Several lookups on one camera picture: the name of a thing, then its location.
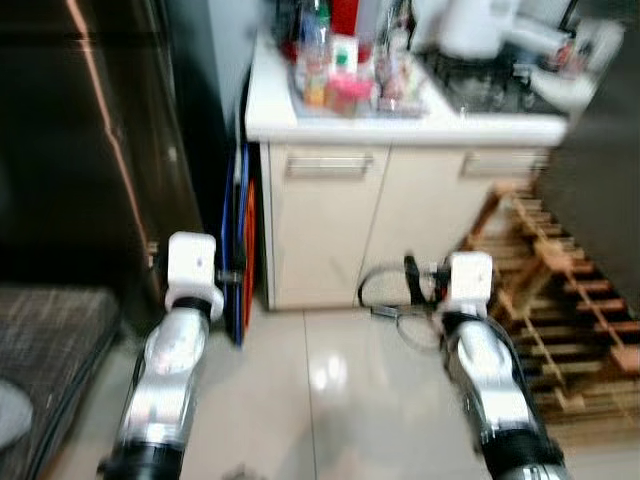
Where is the orange plastic board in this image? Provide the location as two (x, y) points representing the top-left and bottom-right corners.
(243, 178), (260, 313)

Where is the cream kitchen cabinet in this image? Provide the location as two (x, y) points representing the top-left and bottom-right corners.
(245, 30), (571, 312)

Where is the wooden wine rack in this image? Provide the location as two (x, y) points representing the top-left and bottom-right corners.
(458, 180), (640, 423)

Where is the clear plastic container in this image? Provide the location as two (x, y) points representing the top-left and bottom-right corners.
(290, 58), (433, 118)

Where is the grey striped mat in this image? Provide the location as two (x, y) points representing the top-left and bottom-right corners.
(0, 287), (123, 480)

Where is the pink plastic cup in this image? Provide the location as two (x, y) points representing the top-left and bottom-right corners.
(327, 75), (372, 114)

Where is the black gas stove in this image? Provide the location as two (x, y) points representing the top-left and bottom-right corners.
(430, 52), (563, 117)

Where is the dark grey appliance door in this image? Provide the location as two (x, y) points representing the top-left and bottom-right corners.
(538, 0), (640, 313)

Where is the clear drink bottle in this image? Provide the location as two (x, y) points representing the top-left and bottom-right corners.
(299, 0), (332, 108)

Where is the white bowl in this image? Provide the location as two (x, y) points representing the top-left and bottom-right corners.
(530, 64), (603, 112)

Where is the white carton green cap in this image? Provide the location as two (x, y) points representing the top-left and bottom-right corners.
(330, 35), (360, 78)

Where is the white kitchen appliance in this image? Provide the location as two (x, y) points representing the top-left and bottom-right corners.
(410, 0), (573, 63)

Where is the red canister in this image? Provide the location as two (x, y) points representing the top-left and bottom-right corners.
(329, 0), (362, 37)

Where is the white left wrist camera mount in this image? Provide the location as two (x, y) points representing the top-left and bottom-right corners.
(164, 232), (224, 311)

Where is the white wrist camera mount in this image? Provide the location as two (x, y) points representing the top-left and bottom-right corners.
(446, 251), (495, 314)
(164, 232), (224, 311)

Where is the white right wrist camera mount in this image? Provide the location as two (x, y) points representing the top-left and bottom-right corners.
(446, 251), (495, 314)

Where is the black cable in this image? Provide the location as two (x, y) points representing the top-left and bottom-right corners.
(357, 264), (447, 348)

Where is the steel bar cabinet handle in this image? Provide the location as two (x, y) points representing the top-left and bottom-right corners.
(461, 151), (547, 178)
(284, 154), (374, 180)

